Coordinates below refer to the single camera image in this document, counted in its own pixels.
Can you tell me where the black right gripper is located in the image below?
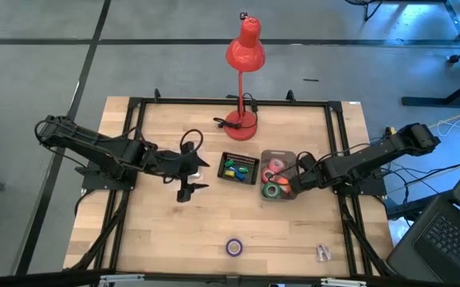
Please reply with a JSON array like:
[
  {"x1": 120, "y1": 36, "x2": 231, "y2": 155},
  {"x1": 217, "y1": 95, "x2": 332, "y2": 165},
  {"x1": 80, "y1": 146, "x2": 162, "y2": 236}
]
[{"x1": 289, "y1": 153, "x2": 328, "y2": 195}]

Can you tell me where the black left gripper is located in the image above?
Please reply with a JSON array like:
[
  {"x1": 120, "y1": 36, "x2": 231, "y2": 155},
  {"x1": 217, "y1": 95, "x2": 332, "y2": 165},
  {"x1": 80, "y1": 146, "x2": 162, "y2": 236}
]
[{"x1": 149, "y1": 142, "x2": 211, "y2": 203}]

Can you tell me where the pink tape roll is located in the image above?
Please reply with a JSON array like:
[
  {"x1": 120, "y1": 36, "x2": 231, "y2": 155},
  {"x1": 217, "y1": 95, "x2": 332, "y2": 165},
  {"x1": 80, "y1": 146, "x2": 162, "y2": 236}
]
[{"x1": 268, "y1": 157, "x2": 287, "y2": 173}]

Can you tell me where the green tape roll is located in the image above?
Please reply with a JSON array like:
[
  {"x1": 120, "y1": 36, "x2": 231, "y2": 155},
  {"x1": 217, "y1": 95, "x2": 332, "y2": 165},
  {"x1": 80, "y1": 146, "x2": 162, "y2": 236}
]
[{"x1": 261, "y1": 182, "x2": 281, "y2": 200}]

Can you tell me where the purple tape roll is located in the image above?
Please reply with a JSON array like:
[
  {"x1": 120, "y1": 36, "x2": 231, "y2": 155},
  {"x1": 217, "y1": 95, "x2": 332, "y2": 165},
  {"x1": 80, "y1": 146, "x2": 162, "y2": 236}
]
[{"x1": 225, "y1": 238, "x2": 244, "y2": 258}]

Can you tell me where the red tape roll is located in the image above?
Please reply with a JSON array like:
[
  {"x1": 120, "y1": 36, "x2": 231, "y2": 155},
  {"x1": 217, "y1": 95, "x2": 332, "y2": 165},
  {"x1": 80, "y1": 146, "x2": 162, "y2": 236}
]
[{"x1": 261, "y1": 167, "x2": 278, "y2": 184}]

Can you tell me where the smoky grey plastic container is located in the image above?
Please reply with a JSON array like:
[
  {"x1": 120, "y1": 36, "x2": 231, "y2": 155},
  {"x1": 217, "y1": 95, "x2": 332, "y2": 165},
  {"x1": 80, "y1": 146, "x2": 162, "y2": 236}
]
[{"x1": 259, "y1": 149, "x2": 298, "y2": 202}]

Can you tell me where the black mesh basket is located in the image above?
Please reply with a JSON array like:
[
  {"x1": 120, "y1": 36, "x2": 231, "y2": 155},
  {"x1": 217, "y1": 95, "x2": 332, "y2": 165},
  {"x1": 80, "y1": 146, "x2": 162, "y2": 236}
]
[{"x1": 217, "y1": 151, "x2": 261, "y2": 186}]

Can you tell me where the red desk lamp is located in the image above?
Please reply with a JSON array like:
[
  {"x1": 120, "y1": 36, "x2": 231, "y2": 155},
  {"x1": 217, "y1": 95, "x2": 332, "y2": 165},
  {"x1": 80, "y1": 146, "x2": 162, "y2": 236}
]
[{"x1": 213, "y1": 11, "x2": 266, "y2": 142}]

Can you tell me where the black table foot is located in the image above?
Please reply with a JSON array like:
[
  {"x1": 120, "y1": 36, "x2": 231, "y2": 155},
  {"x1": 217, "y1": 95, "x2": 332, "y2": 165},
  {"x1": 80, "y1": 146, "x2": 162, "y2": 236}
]
[{"x1": 401, "y1": 69, "x2": 460, "y2": 108}]

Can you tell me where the black laptop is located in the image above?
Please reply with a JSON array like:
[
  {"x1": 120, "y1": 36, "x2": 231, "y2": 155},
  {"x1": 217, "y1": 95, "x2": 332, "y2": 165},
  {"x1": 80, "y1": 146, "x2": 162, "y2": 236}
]
[{"x1": 387, "y1": 153, "x2": 460, "y2": 287}]

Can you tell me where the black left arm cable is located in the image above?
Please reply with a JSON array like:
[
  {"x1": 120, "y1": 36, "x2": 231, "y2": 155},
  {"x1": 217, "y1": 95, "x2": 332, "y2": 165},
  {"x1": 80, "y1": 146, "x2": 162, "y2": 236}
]
[{"x1": 179, "y1": 128, "x2": 205, "y2": 155}]

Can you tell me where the black lamp cable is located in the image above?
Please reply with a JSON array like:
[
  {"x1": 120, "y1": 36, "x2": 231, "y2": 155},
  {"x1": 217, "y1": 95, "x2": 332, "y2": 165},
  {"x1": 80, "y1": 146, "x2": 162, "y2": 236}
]
[{"x1": 212, "y1": 92, "x2": 259, "y2": 131}]

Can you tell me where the black aluminium table frame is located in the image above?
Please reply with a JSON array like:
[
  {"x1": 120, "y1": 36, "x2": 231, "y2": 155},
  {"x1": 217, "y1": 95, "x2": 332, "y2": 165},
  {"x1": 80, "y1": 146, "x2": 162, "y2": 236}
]
[{"x1": 65, "y1": 88, "x2": 399, "y2": 280}]

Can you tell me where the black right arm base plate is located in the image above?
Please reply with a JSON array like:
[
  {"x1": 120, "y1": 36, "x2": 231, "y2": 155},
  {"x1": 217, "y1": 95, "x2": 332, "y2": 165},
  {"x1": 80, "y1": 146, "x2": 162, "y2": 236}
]
[{"x1": 330, "y1": 164, "x2": 388, "y2": 196}]

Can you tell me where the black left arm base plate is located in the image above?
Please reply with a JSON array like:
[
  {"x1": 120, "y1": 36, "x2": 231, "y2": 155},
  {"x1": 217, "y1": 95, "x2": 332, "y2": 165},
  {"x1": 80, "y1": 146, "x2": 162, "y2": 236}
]
[{"x1": 76, "y1": 165, "x2": 138, "y2": 191}]

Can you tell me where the yellow extension cable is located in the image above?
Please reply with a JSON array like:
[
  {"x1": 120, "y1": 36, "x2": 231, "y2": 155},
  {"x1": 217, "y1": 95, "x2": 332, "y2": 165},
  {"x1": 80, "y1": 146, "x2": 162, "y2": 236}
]
[{"x1": 428, "y1": 101, "x2": 460, "y2": 129}]

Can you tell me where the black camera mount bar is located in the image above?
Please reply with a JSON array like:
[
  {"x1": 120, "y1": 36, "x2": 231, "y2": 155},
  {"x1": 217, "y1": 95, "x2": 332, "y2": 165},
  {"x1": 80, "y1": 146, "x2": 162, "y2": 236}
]
[{"x1": 0, "y1": 269, "x2": 398, "y2": 287}]

